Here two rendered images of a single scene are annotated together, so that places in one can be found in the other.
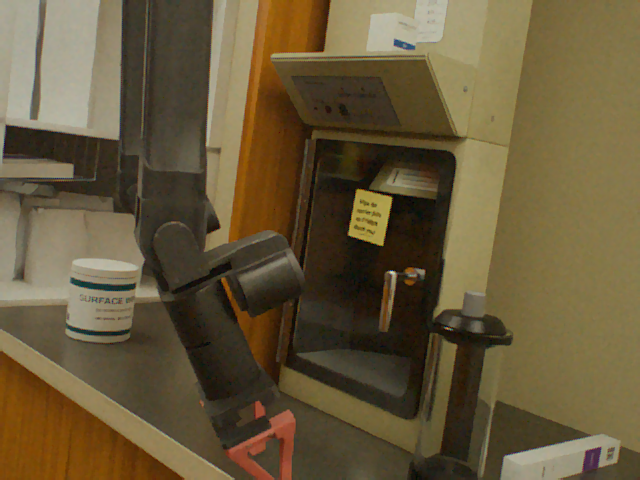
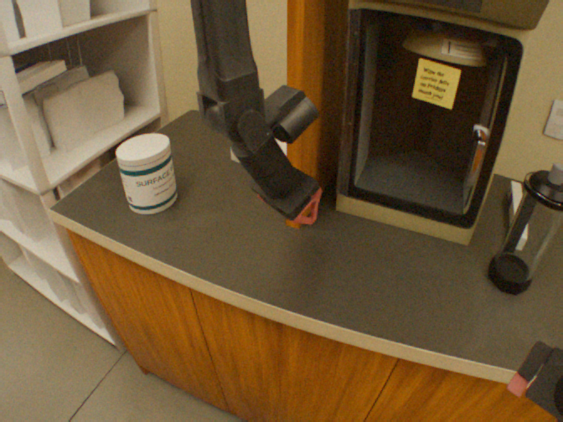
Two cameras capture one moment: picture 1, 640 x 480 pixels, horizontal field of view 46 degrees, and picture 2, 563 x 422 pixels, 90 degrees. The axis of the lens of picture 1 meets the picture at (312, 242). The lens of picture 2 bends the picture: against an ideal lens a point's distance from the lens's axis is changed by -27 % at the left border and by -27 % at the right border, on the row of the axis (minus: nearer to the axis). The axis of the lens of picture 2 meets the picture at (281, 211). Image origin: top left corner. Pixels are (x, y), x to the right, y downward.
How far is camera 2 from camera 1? 83 cm
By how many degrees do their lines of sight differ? 37
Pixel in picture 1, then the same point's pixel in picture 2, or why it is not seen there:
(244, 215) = (303, 87)
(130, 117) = (221, 33)
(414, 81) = not seen: outside the picture
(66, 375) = (181, 273)
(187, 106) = not seen: outside the picture
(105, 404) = (245, 301)
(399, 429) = (455, 232)
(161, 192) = not seen: outside the picture
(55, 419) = (169, 286)
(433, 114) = (525, 12)
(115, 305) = (165, 178)
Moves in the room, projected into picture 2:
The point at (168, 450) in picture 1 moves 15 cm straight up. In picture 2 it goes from (343, 335) to (358, 275)
